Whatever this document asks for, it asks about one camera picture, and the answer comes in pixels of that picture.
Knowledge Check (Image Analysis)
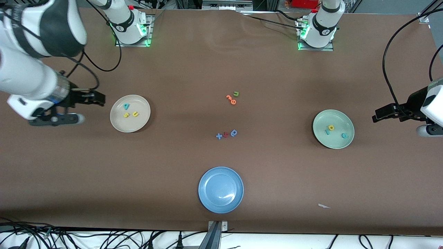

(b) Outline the beige round plate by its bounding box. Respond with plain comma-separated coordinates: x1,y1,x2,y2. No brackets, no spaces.
110,94,151,133

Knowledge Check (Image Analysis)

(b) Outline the pale green round plate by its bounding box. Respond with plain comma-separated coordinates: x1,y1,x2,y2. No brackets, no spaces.
313,109,355,149

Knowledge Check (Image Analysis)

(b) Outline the brown table cover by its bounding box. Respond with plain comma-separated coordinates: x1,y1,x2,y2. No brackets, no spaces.
0,6,443,236

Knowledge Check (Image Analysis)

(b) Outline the red box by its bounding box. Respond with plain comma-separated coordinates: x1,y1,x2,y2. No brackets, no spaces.
290,0,320,9

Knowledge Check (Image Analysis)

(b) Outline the blue round plate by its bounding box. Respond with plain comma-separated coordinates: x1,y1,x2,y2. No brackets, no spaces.
198,167,244,214

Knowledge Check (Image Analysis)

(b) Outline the grey metal box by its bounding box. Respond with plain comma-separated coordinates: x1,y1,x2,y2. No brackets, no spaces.
202,0,254,11

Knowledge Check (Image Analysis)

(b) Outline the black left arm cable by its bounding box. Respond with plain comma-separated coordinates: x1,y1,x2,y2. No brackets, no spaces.
382,7,443,114

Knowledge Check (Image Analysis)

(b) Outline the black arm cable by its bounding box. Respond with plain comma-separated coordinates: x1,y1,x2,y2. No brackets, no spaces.
382,7,443,114
64,0,122,92

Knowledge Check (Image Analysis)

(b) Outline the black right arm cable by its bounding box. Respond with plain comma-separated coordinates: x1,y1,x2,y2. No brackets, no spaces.
64,0,122,92

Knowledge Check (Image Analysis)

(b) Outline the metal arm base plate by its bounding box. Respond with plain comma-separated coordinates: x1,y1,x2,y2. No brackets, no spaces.
297,17,334,52
115,14,153,47

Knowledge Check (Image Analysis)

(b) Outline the aluminium frame corner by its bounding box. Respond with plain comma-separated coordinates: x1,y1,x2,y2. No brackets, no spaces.
417,0,443,24

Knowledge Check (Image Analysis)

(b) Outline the thick black floor cable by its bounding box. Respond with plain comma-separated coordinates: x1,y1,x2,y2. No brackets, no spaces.
0,217,70,249

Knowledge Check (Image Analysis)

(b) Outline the black cable on table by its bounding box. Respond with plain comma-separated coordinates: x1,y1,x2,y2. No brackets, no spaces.
275,10,305,22
242,14,301,30

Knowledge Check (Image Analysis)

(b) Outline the aluminium profile bracket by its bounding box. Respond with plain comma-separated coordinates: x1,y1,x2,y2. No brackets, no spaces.
207,221,229,249

